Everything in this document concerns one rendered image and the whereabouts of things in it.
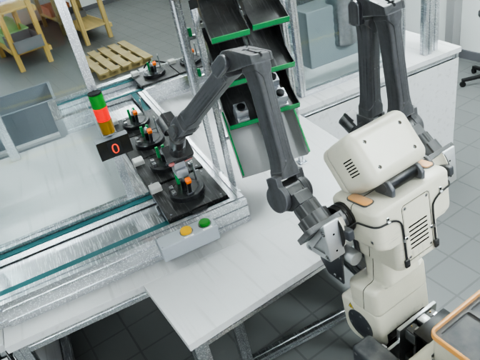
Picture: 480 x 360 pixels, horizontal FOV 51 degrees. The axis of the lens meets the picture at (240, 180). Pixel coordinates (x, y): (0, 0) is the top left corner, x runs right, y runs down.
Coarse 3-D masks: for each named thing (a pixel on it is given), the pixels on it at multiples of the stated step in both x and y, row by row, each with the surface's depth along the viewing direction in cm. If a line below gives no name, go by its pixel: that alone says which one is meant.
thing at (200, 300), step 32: (288, 224) 182; (224, 256) 173; (256, 256) 171; (288, 256) 168; (320, 256) 165; (160, 288) 166; (192, 288) 164; (224, 288) 161; (256, 288) 159; (192, 320) 152; (224, 320) 150
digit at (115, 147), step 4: (116, 140) 179; (108, 144) 179; (112, 144) 179; (116, 144) 180; (120, 144) 181; (108, 148) 179; (112, 148) 180; (116, 148) 181; (120, 148) 181; (112, 152) 181; (116, 152) 181; (120, 152) 182; (112, 156) 181
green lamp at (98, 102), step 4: (88, 96) 171; (96, 96) 169; (100, 96) 170; (92, 100) 170; (96, 100) 170; (100, 100) 171; (104, 100) 173; (92, 104) 171; (96, 104) 171; (100, 104) 171; (104, 104) 173; (92, 108) 172; (96, 108) 171; (100, 108) 172
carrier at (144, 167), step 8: (160, 152) 221; (136, 160) 215; (144, 160) 218; (152, 160) 209; (160, 160) 211; (192, 160) 210; (136, 168) 213; (144, 168) 212; (152, 168) 207; (160, 168) 206; (168, 168) 205; (200, 168) 205; (144, 176) 206; (152, 176) 205; (160, 176) 204; (168, 176) 203
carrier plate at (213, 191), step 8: (192, 176) 199; (200, 176) 198; (208, 176) 197; (168, 184) 198; (208, 184) 193; (216, 184) 192; (160, 192) 194; (208, 192) 188; (216, 192) 187; (224, 192) 186; (160, 200) 190; (168, 200) 189; (200, 200) 185; (208, 200) 184; (216, 200) 184; (160, 208) 186; (168, 208) 184; (176, 208) 183; (184, 208) 182; (192, 208) 182; (168, 216) 180; (176, 216) 180; (184, 216) 181
